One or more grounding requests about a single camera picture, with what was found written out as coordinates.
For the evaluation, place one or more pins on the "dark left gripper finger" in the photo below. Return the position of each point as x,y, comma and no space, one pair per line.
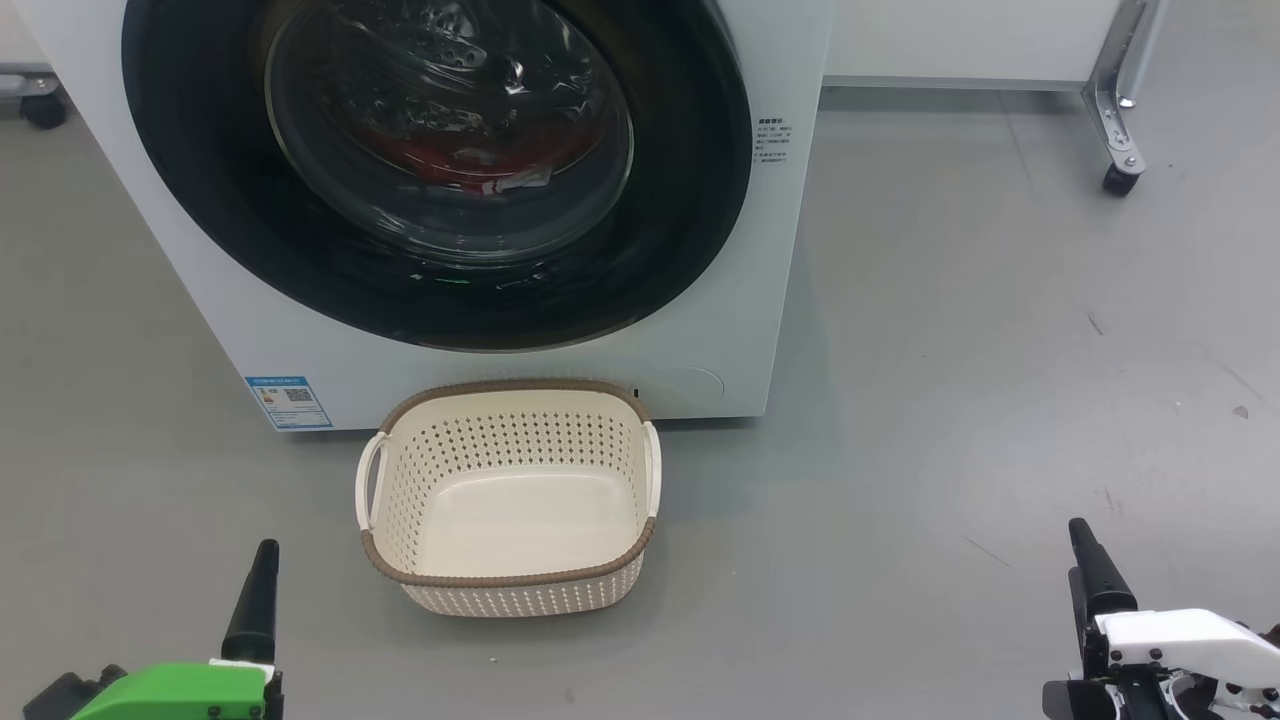
255,620

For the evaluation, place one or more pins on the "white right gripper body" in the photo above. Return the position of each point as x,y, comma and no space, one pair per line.
1190,645

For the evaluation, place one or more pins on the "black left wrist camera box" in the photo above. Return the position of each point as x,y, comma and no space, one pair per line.
60,698

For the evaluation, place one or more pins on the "cream perforated laundry basket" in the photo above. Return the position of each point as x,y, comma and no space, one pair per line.
510,520

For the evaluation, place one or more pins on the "blue energy label sticker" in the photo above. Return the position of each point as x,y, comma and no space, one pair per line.
288,402

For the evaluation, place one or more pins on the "white partition on wheeled stand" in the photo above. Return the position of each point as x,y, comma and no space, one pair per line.
960,40

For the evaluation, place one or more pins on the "white front-load washing machine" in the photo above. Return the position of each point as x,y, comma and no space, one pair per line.
150,250

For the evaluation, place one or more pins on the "red and white garment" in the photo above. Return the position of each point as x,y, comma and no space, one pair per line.
440,160

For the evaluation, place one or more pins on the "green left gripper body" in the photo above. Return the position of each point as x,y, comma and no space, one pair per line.
180,695

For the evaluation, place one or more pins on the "black caster with metal bracket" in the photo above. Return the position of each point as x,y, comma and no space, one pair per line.
42,105

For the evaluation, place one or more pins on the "black round glass washer door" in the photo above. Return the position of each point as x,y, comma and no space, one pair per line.
680,200

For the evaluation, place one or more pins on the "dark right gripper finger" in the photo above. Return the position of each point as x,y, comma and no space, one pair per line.
1100,580

